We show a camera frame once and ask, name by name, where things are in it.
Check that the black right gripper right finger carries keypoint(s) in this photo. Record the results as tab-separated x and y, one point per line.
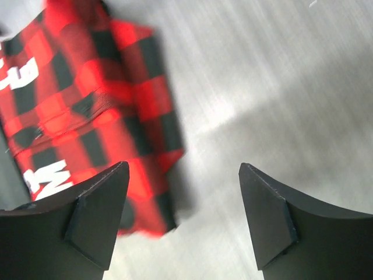
296	236

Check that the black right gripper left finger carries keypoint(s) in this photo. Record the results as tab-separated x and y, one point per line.
69	235

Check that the red black plaid shirt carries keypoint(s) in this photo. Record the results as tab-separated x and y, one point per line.
82	91

